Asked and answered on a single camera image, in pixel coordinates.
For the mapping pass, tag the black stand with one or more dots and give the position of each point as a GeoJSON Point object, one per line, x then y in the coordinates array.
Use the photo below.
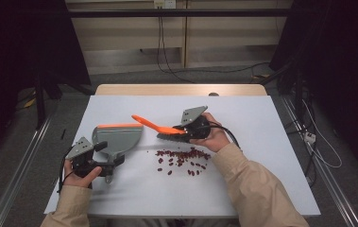
{"type": "Point", "coordinates": [39, 104]}
{"type": "Point", "coordinates": [298, 94]}

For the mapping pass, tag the red beans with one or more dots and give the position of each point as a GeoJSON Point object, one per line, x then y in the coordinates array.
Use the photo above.
{"type": "Point", "coordinates": [183, 154]}

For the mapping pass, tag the aluminium rail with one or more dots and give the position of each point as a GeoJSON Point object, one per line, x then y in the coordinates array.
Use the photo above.
{"type": "Point", "coordinates": [331, 186]}
{"type": "Point", "coordinates": [19, 176]}

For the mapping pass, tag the person's right hand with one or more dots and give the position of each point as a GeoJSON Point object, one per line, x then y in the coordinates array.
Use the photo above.
{"type": "Point", "coordinates": [216, 138]}

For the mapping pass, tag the black curtain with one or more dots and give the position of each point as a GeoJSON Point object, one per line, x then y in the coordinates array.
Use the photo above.
{"type": "Point", "coordinates": [340, 63]}
{"type": "Point", "coordinates": [16, 47]}

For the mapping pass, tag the wooden table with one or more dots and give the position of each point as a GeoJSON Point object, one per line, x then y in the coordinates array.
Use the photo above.
{"type": "Point", "coordinates": [167, 90]}

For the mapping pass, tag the small black floor object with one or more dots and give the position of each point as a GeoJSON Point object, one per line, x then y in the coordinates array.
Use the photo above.
{"type": "Point", "coordinates": [63, 134]}

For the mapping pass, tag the grey dustpan with orange edge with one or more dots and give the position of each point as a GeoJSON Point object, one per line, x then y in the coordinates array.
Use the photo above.
{"type": "Point", "coordinates": [118, 138]}

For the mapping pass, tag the person's grey trousers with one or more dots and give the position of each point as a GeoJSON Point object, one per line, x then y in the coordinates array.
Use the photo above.
{"type": "Point", "coordinates": [142, 223]}

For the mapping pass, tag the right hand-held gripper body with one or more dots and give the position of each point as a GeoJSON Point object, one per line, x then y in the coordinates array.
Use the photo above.
{"type": "Point", "coordinates": [192, 115]}

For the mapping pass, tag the white wall outlet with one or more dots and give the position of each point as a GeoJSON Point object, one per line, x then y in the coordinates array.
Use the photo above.
{"type": "Point", "coordinates": [164, 3]}

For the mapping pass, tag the person's left hand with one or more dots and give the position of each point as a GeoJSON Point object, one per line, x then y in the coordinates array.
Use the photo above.
{"type": "Point", "coordinates": [79, 180]}

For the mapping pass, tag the orange brush with grey bristles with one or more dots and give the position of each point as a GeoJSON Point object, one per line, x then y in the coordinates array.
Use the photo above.
{"type": "Point", "coordinates": [154, 125]}

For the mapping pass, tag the black crossbar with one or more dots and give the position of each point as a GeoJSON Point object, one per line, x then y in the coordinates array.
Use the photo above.
{"type": "Point", "coordinates": [198, 13]}

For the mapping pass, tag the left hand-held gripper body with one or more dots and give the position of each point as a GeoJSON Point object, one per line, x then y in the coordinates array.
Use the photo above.
{"type": "Point", "coordinates": [79, 149]}

